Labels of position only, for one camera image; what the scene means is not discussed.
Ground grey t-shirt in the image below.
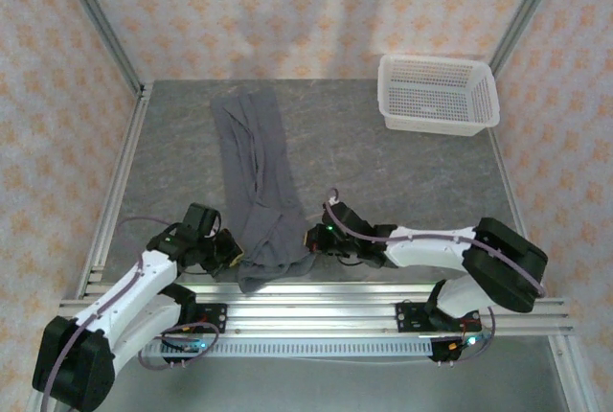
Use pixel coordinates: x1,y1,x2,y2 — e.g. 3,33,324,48
209,87,317,294

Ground small green-lit circuit board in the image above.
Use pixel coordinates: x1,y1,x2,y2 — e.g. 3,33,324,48
447,333,488,351
165,337,208,354

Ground white perforated plastic basket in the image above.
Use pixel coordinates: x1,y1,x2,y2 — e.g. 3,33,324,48
376,54,502,138

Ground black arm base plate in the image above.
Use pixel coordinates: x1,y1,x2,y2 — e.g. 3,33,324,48
193,303,229,335
396,301,435,334

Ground wide aluminium mounting rail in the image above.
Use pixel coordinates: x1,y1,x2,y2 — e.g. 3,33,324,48
57,281,576,337

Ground slotted grey cable duct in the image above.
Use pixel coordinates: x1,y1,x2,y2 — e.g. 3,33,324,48
143,338,435,358

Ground aluminium table side rail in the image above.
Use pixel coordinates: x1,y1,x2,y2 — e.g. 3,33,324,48
26,81,155,412
488,128,601,412

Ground aluminium frame post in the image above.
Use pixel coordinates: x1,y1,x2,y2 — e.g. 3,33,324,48
486,0,571,80
50,0,148,97

